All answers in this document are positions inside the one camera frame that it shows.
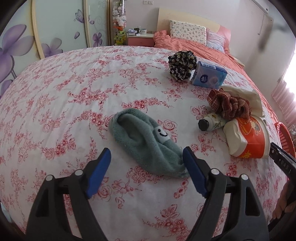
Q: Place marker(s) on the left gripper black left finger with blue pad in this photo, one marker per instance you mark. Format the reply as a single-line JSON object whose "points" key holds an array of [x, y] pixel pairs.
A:
{"points": [[48, 217]]}

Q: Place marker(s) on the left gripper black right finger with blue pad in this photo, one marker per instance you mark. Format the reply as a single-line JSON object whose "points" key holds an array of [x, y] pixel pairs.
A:
{"points": [[245, 218]]}

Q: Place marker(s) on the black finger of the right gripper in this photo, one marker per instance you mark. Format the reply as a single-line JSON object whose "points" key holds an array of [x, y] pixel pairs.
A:
{"points": [[284, 160]]}

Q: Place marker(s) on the orange white tissue roll pack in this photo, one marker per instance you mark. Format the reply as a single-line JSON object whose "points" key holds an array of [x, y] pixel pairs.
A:
{"points": [[247, 138]]}

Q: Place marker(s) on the beige paper napkin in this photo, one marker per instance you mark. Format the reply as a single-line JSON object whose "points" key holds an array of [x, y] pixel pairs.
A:
{"points": [[251, 96]]}

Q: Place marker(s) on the brown striped scrunchie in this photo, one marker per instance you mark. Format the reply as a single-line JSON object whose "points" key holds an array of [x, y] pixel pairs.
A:
{"points": [[228, 106]]}

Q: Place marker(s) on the floral hand cream tube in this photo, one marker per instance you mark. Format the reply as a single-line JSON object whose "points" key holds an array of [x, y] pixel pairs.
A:
{"points": [[211, 121]]}

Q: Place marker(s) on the green smiley face towel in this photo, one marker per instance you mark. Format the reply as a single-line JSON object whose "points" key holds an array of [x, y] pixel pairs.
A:
{"points": [[147, 142]]}

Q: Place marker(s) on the person's right hand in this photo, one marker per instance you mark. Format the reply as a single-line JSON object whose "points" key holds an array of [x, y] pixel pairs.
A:
{"points": [[281, 204]]}

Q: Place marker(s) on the orange plastic basket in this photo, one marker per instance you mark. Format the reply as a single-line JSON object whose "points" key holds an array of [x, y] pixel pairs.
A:
{"points": [[285, 138]]}

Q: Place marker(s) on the pink curtain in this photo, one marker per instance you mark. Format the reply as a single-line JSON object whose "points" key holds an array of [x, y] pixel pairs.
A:
{"points": [[284, 96]]}

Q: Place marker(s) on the blue tissue pack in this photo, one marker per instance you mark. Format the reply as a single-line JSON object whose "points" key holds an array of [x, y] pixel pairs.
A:
{"points": [[208, 75]]}

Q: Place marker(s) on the floral pink white bedspread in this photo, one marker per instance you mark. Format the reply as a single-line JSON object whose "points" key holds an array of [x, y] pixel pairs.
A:
{"points": [[54, 120]]}

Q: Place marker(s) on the striped pink pillow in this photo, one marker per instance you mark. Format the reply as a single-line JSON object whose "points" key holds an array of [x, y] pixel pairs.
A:
{"points": [[215, 41]]}

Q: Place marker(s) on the black floral scrunchie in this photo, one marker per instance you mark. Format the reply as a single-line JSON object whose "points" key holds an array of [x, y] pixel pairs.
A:
{"points": [[181, 65]]}

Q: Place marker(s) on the floral pillow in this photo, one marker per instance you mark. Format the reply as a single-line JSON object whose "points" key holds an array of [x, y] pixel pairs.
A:
{"points": [[188, 31]]}

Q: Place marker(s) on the white air conditioner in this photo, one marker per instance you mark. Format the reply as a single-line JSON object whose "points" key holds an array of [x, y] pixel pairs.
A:
{"points": [[264, 5]]}

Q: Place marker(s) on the coral orange duvet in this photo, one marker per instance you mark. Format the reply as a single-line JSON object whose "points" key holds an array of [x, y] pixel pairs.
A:
{"points": [[163, 40]]}

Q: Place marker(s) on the flower pattern wardrobe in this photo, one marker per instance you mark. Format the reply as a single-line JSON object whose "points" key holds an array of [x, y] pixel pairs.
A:
{"points": [[55, 47]]}

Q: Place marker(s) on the pink nightstand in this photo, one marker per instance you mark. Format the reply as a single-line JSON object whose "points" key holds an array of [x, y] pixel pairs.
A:
{"points": [[140, 40]]}

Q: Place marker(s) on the beige pink headboard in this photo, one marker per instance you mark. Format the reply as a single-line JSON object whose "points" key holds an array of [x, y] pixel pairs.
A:
{"points": [[165, 15]]}

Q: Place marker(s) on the plush toy display tube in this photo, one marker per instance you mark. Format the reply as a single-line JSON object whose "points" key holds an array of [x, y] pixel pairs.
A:
{"points": [[118, 24]]}

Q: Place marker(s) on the wall power outlet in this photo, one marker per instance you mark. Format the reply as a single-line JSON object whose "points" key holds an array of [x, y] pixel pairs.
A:
{"points": [[147, 2]]}

